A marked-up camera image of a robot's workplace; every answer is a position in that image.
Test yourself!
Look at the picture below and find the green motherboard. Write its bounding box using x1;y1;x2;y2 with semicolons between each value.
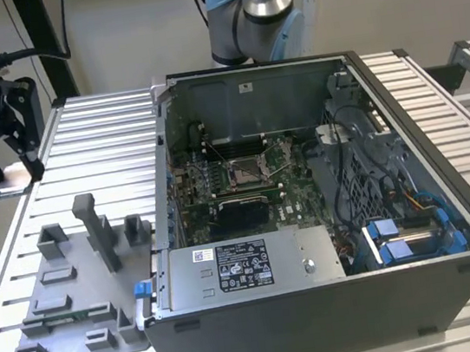
164;127;336;251

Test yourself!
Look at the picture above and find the blue data wire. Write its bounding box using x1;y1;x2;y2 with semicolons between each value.
406;185;443;214

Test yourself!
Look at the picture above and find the grey plastic parts rack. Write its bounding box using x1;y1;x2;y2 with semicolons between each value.
0;184;171;352

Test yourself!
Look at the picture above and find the locking lever wire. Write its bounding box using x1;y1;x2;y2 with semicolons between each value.
206;137;232;167

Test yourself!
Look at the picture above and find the silver power supply unit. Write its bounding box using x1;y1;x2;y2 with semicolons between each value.
148;223;350;319

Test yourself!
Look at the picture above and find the CPU socket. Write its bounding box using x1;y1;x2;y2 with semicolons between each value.
225;154;264;189

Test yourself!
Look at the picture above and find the black vertical frame post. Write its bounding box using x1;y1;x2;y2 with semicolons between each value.
10;0;81;106

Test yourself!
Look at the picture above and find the black wire in case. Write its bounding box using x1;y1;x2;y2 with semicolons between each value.
320;99;401;199

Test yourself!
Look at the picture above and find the silver square CPU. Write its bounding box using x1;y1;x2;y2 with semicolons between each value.
2;163;29;181

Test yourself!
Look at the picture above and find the black RAM slot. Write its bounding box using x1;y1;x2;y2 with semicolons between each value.
209;179;285;202
202;138;270;157
201;132;267;149

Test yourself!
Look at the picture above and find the hard disk in blue carrier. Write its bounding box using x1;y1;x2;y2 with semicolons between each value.
374;225;470;270
361;205;454;247

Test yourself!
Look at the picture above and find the black table bracket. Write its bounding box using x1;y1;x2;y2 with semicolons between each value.
422;61;468;100

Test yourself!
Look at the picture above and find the thick black gripper cable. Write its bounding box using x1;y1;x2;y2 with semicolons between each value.
0;0;73;70

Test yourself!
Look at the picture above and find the black PC case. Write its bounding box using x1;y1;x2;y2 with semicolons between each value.
110;32;470;352

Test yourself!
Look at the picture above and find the green RAM stick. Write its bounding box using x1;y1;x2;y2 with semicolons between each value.
21;303;113;331

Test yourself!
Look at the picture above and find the grey metal drive cage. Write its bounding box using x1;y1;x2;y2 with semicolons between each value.
297;86;444;236

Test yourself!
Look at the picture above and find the black graphics card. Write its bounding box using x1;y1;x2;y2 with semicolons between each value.
209;192;277;239

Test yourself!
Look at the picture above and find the blue case latch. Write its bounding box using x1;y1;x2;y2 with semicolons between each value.
131;279;155;303

